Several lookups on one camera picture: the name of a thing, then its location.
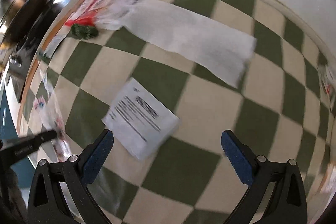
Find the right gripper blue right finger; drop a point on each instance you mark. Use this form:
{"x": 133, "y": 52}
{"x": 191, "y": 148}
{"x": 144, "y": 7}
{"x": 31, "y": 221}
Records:
{"x": 254, "y": 171}

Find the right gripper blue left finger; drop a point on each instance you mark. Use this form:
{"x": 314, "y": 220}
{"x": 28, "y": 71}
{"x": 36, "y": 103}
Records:
{"x": 82, "y": 171}

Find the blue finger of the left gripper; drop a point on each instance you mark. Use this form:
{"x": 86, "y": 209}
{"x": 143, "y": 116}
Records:
{"x": 28, "y": 143}

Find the clear long plastic wrapper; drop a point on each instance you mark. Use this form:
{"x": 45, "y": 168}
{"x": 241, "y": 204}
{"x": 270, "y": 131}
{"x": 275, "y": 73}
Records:
{"x": 51, "y": 117}

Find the white printed paper sachet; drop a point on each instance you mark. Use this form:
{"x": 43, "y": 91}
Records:
{"x": 139, "y": 121}

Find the small white blue sachet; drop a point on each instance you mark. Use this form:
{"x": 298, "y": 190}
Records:
{"x": 53, "y": 45}

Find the white paper towel sheet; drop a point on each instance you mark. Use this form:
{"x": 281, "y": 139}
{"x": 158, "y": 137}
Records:
{"x": 223, "y": 50}

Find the green vegetable scrap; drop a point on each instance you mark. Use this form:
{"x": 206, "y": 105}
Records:
{"x": 85, "y": 32}

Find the red white plastic bag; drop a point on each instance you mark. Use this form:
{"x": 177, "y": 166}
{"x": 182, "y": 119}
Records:
{"x": 87, "y": 12}

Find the clear plastic bag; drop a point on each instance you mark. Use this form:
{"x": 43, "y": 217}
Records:
{"x": 114, "y": 15}

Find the black gas stove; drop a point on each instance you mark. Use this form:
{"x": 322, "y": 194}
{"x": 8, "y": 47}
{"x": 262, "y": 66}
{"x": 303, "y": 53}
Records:
{"x": 22, "y": 57}

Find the wrappers at mat edge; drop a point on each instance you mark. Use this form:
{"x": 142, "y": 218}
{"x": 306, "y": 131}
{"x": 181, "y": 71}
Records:
{"x": 327, "y": 77}

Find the black wok pan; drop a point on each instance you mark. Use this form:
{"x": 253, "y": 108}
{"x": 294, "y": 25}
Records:
{"x": 18, "y": 19}

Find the green checkered table mat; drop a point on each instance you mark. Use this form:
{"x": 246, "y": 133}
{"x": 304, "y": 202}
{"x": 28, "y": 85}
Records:
{"x": 279, "y": 109}

